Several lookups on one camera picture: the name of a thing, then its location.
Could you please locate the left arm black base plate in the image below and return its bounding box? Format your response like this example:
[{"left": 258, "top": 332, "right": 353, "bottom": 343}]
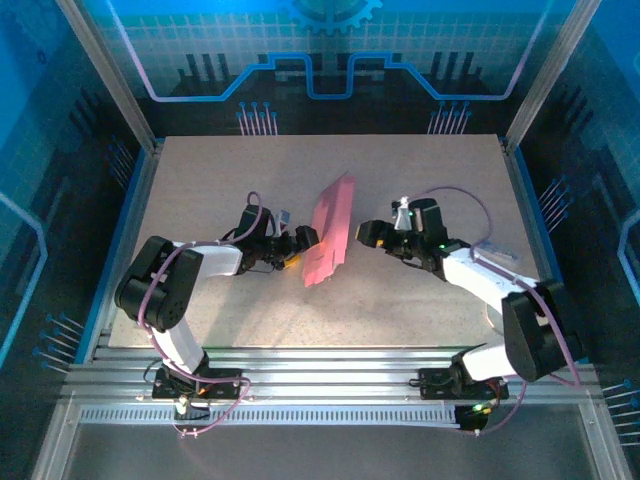
[{"left": 151, "top": 367, "right": 245, "bottom": 401}]

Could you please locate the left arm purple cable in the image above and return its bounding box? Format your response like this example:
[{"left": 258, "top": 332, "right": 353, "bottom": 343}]
[{"left": 137, "top": 191, "right": 265, "bottom": 440}]

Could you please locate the slotted grey cable duct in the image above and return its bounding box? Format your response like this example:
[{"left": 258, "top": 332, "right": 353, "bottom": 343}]
[{"left": 78, "top": 407, "right": 464, "bottom": 427}]

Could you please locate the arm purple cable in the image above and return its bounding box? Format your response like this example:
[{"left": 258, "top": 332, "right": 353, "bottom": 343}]
[
  {"left": 407, "top": 186, "right": 584, "bottom": 436},
  {"left": 137, "top": 191, "right": 265, "bottom": 440}
]

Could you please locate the blue clear plastic piece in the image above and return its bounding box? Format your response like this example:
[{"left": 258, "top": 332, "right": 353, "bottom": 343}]
[{"left": 472, "top": 238, "right": 521, "bottom": 265}]

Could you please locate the aluminium frame post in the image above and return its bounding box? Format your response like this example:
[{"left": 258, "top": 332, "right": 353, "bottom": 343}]
[
  {"left": 53, "top": 0, "right": 162, "bottom": 151},
  {"left": 501, "top": 0, "right": 605, "bottom": 154}
]

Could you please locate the blue edge trim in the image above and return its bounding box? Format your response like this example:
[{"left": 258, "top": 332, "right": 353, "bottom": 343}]
[
  {"left": 512, "top": 144, "right": 591, "bottom": 364},
  {"left": 74, "top": 142, "right": 151, "bottom": 364}
]

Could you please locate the aluminium lower frame rail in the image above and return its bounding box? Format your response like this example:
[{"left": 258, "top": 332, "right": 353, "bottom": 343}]
[
  {"left": 29, "top": 397, "right": 84, "bottom": 480},
  {"left": 578, "top": 399, "right": 634, "bottom": 480}
]

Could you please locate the aluminium side rail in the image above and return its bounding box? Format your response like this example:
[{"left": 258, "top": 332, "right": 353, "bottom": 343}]
[
  {"left": 499, "top": 137, "right": 574, "bottom": 364},
  {"left": 92, "top": 142, "right": 165, "bottom": 364}
]

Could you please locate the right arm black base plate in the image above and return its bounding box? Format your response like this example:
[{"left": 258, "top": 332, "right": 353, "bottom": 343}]
[{"left": 417, "top": 367, "right": 510, "bottom": 401}]

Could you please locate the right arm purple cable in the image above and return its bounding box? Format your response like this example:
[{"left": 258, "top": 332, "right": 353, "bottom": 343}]
[{"left": 407, "top": 186, "right": 584, "bottom": 436}]

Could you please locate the black box with green light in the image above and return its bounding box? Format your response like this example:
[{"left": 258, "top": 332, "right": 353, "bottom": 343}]
[{"left": 453, "top": 403, "right": 490, "bottom": 435}]

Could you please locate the aluminium table edge rail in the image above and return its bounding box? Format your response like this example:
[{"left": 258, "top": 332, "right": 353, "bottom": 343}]
[{"left": 62, "top": 344, "right": 604, "bottom": 404}]

